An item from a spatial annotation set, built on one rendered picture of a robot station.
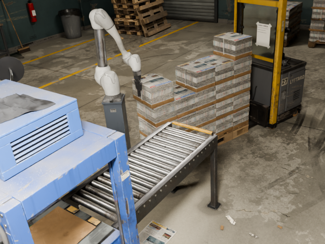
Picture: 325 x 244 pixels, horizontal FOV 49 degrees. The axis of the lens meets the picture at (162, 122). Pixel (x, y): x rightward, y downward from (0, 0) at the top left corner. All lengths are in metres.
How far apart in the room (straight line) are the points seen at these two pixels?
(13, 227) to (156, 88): 2.43
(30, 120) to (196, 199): 2.44
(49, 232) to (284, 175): 2.62
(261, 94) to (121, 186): 3.50
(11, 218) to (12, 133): 0.34
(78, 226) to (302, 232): 2.01
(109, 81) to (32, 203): 2.13
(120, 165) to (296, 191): 2.48
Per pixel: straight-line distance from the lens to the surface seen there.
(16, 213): 1.49
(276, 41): 4.53
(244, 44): 4.35
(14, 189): 1.58
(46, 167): 1.65
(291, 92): 5.08
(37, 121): 1.63
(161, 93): 3.68
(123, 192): 1.92
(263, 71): 4.97
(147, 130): 3.99
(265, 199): 3.79
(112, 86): 3.48
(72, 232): 2.40
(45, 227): 2.50
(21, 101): 1.78
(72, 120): 1.76
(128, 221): 2.05
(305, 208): 3.76
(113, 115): 3.59
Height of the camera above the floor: 2.40
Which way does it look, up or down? 28 degrees down
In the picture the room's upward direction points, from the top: 5 degrees counter-clockwise
